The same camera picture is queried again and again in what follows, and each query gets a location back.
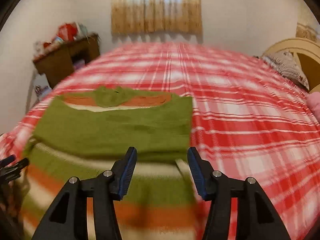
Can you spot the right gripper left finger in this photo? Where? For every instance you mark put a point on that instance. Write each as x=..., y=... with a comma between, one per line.
x=66, y=217

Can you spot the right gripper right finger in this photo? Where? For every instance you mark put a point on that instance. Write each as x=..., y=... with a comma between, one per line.
x=257, y=217

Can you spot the green striped knit sweater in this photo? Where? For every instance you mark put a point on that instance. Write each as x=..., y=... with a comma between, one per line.
x=83, y=134

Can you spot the red plaid bed sheet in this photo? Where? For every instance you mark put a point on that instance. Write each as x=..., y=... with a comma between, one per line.
x=247, y=120

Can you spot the brown wooden desk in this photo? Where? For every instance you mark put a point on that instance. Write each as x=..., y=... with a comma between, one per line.
x=59, y=63

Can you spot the pink folded quilt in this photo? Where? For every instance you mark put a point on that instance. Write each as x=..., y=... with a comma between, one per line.
x=313, y=102

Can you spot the red gift bag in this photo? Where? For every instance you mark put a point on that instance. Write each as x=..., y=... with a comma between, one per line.
x=67, y=31

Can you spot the grey striped pillow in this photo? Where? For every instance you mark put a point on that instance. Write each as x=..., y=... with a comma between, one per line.
x=284, y=63

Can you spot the cream wooden headboard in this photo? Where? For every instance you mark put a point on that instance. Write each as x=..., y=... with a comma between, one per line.
x=306, y=54

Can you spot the beige side curtain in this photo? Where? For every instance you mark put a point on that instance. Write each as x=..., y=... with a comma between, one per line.
x=307, y=24

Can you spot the beige window curtain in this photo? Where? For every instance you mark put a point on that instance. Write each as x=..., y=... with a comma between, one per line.
x=149, y=16

